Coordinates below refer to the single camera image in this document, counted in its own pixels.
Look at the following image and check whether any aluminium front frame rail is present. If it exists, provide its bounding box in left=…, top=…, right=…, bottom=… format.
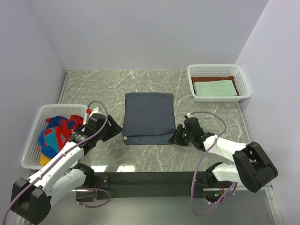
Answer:
left=14, top=170, right=284, bottom=225

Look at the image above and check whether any white laundry basket with clothes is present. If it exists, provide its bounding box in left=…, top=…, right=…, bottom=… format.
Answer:
left=21, top=104, right=88, bottom=170

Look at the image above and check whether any red patterned cloth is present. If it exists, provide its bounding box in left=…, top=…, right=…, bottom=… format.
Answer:
left=38, top=114, right=83, bottom=166

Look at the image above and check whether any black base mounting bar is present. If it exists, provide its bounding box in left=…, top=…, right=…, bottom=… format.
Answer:
left=67, top=171, right=235, bottom=200

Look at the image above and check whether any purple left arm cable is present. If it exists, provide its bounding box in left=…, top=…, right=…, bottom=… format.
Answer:
left=3, top=101, right=111, bottom=225

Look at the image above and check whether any blue grey cloth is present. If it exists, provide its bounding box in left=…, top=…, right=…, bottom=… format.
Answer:
left=122, top=92, right=176, bottom=145

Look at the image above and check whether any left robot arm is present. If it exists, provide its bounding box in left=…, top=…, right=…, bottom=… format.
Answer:
left=8, top=113, right=122, bottom=225

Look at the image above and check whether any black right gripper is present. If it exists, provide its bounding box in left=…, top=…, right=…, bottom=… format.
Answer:
left=169, top=124, right=195, bottom=146

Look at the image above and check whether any mint green towel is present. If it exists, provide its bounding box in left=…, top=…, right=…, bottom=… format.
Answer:
left=193, top=80, right=238, bottom=97

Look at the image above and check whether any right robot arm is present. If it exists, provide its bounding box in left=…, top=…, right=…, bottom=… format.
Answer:
left=169, top=117, right=278, bottom=193

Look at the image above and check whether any rust brown towel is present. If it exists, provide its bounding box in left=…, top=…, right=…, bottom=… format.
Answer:
left=191, top=76, right=239, bottom=95

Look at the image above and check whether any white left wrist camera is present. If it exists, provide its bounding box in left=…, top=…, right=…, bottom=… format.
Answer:
left=86, top=107, right=100, bottom=116

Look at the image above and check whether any aluminium table edge rail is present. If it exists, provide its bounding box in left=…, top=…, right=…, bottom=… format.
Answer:
left=58, top=70, right=72, bottom=104

